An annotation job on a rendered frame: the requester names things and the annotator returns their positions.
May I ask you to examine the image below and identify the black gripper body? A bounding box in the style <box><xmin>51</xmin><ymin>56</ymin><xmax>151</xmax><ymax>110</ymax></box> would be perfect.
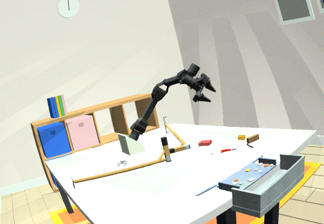
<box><xmin>189</xmin><ymin>77</ymin><xmax>210</xmax><ymax>102</ymax></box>

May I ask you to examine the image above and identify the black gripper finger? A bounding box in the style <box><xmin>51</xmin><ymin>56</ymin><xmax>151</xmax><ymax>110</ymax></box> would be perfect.
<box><xmin>198</xmin><ymin>93</ymin><xmax>211</xmax><ymax>102</ymax></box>
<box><xmin>205</xmin><ymin>80</ymin><xmax>216</xmax><ymax>92</ymax></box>

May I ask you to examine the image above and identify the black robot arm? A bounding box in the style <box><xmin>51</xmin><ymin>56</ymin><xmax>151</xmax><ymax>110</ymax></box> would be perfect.
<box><xmin>129</xmin><ymin>63</ymin><xmax>207</xmax><ymax>141</ymax></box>

